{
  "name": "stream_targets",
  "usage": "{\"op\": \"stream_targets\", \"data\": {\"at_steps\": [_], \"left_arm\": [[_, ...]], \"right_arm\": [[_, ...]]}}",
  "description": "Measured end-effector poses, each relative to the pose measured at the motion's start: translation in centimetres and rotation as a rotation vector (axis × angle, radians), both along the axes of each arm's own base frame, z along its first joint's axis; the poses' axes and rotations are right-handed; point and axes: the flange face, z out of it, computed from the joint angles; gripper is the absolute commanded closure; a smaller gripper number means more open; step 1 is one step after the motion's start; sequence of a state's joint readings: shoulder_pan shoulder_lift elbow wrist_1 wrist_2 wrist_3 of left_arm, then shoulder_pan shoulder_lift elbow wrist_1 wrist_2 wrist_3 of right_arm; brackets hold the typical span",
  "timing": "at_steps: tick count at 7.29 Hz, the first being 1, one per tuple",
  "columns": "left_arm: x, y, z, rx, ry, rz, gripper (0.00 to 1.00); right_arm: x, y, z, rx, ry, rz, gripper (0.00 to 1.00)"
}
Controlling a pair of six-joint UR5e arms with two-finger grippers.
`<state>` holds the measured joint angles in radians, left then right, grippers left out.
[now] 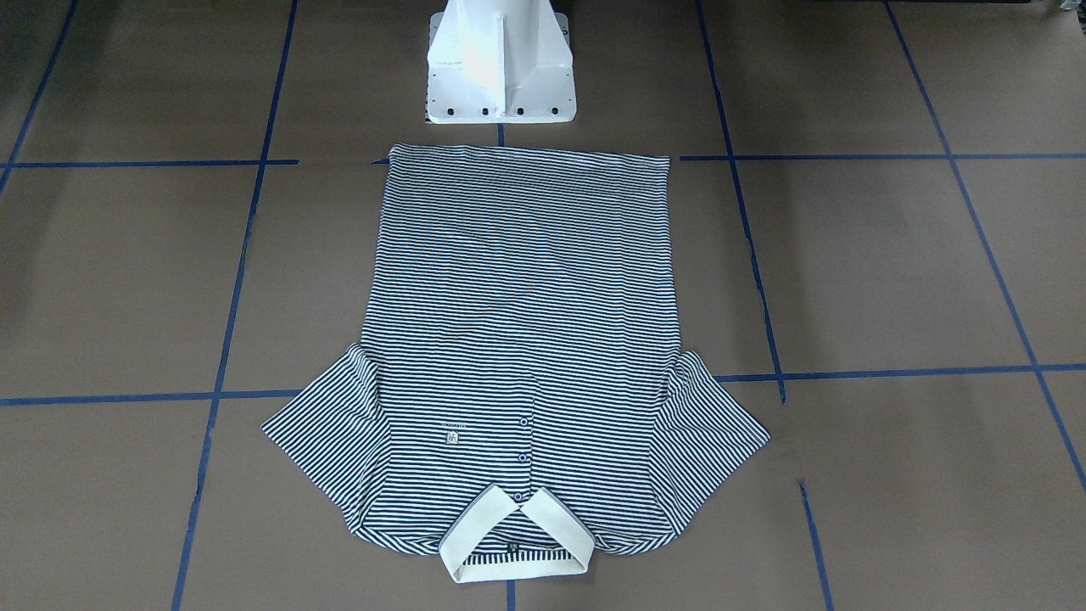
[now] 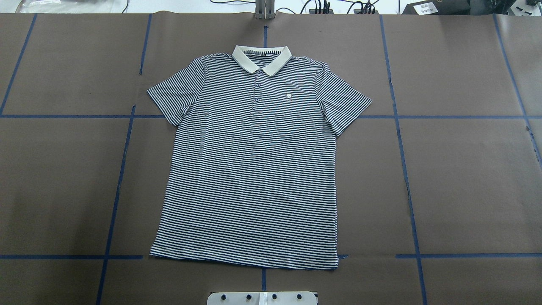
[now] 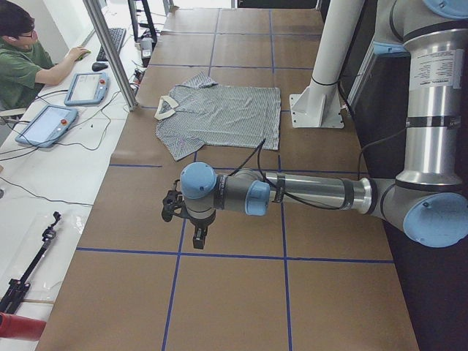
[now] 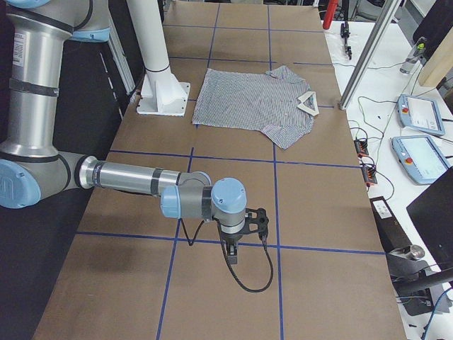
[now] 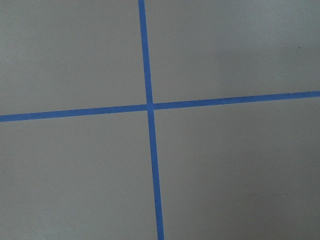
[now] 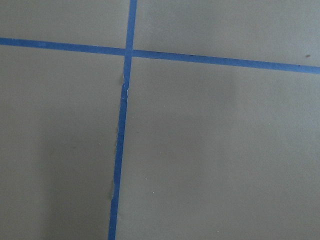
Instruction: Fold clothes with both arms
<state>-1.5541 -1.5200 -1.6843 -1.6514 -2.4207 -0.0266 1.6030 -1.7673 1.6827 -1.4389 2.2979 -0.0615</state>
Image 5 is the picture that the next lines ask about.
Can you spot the brown paper table cover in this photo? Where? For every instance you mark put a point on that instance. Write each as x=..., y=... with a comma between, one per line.
x=159, y=119

